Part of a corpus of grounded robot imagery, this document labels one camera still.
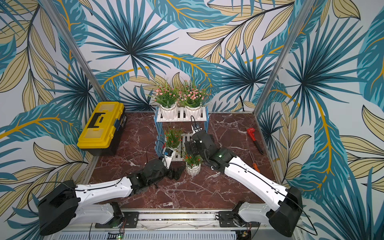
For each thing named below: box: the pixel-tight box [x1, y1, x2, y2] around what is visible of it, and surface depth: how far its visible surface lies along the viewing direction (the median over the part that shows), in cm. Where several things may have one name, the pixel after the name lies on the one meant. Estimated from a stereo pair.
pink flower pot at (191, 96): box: [177, 79, 211, 120], surface depth 72 cm
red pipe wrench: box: [246, 127, 264, 154], surface depth 108 cm
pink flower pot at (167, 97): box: [153, 83, 179, 120], surface depth 76 cm
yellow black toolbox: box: [77, 101, 128, 157], surface depth 91 cm
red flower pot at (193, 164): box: [183, 154, 204, 176], surface depth 85 cm
